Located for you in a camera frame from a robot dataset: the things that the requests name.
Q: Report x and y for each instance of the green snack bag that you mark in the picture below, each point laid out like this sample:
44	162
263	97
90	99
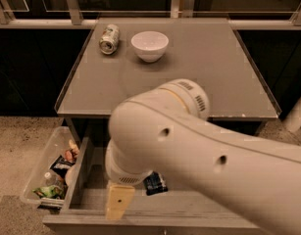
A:
50	192

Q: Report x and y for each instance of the grey cabinet counter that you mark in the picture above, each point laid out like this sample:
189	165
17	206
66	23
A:
205	50

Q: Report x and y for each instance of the crushed green soda can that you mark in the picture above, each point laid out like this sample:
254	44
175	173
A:
109	40

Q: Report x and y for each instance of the metal window railing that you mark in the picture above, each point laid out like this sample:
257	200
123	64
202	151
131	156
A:
78	11

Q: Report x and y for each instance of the black snack packet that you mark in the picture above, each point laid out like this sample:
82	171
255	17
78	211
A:
61	166

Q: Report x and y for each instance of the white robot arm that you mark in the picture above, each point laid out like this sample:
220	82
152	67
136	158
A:
167	130

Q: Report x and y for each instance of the clear plastic water bottle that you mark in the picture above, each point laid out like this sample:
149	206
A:
53	179

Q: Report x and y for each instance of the grey open top drawer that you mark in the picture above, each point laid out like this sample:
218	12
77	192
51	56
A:
179	211

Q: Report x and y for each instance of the orange pink snack packet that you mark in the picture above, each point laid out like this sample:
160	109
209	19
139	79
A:
72	152

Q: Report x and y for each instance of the dark blue rxbar wrapper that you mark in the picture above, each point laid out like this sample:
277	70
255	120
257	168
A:
155	184

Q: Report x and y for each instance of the clear plastic bin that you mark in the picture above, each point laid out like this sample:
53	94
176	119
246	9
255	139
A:
55	147

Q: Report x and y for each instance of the white ceramic bowl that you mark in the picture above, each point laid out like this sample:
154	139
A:
149	46

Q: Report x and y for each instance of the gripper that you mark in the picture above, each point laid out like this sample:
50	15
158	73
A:
126	176

